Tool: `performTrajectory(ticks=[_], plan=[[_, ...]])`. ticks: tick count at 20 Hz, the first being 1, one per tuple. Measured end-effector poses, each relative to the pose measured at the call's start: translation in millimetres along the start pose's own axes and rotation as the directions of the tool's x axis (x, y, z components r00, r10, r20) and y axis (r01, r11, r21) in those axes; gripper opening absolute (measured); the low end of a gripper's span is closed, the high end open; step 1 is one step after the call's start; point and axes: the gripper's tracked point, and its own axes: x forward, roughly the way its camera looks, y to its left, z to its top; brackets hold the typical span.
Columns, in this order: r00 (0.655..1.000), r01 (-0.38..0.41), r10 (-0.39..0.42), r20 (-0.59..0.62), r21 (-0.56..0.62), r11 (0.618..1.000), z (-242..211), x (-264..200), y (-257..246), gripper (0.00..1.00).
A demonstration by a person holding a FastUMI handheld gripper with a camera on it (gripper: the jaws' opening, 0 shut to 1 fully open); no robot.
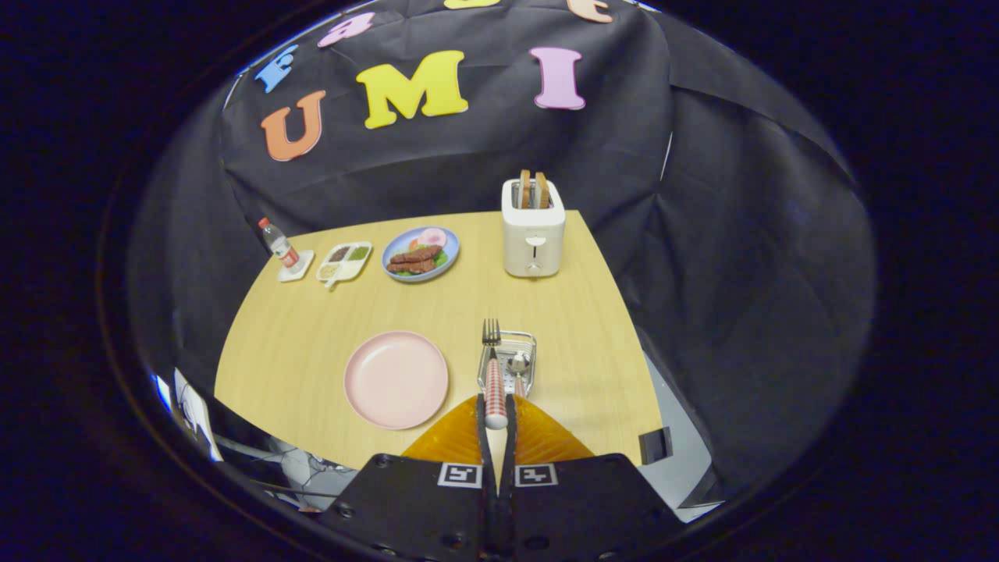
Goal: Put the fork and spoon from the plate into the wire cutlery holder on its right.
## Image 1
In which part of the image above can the blue plate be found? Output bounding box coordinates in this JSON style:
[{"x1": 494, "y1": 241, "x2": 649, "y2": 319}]
[{"x1": 381, "y1": 226, "x2": 460, "y2": 283}]

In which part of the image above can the clear plastic water bottle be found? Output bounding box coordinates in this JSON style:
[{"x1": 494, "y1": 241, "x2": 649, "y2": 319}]
[{"x1": 258, "y1": 218, "x2": 300, "y2": 270}]

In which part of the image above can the black backdrop cloth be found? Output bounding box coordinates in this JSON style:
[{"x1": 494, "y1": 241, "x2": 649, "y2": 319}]
[{"x1": 125, "y1": 0, "x2": 876, "y2": 500}]

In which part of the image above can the fork with red checkered handle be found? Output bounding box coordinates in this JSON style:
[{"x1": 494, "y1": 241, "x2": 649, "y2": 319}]
[{"x1": 482, "y1": 318, "x2": 510, "y2": 430}]

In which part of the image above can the white toaster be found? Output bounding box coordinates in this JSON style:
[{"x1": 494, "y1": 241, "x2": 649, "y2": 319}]
[{"x1": 501, "y1": 179, "x2": 567, "y2": 279}]

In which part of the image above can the metal wire basket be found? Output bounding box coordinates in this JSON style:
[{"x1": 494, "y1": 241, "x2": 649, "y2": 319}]
[{"x1": 477, "y1": 330, "x2": 538, "y2": 399}]

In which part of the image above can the pink plate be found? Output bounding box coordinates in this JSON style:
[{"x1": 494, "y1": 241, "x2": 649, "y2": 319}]
[{"x1": 343, "y1": 331, "x2": 450, "y2": 431}]

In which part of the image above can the spoon with red checkered handle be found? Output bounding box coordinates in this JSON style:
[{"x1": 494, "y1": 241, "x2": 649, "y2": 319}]
[{"x1": 507, "y1": 351, "x2": 531, "y2": 399}]

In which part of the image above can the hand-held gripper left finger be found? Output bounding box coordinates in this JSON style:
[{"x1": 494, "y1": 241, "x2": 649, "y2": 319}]
[{"x1": 320, "y1": 394, "x2": 500, "y2": 562}]

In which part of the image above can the white divided condiment dish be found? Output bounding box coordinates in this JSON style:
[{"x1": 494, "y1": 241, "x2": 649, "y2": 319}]
[{"x1": 315, "y1": 241, "x2": 373, "y2": 290}]

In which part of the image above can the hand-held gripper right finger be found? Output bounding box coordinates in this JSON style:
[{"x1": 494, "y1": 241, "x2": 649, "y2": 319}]
[{"x1": 499, "y1": 394, "x2": 688, "y2": 562}]

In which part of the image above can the small black box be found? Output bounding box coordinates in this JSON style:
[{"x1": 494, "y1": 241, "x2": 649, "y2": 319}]
[{"x1": 638, "y1": 426, "x2": 674, "y2": 465}]

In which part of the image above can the small white square coaster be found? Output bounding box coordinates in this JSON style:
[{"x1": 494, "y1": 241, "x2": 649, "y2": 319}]
[{"x1": 278, "y1": 250, "x2": 315, "y2": 283}]

